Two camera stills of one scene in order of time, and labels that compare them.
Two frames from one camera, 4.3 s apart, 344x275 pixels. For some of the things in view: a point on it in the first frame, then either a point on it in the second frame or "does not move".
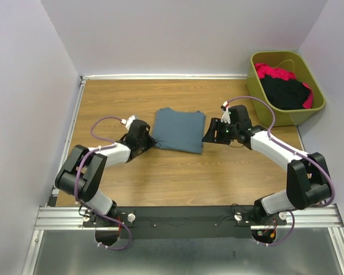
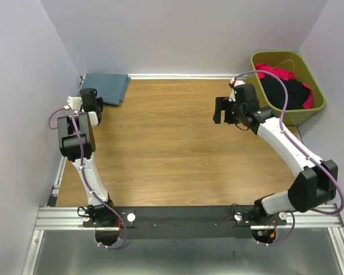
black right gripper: (218, 130) -> (223, 108)
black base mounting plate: (184, 222) does not move
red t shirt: (265, 70) does not move
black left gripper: (145, 144) -> (97, 104)
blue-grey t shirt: (179, 131) -> (110, 87)
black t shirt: (286, 94) does not move
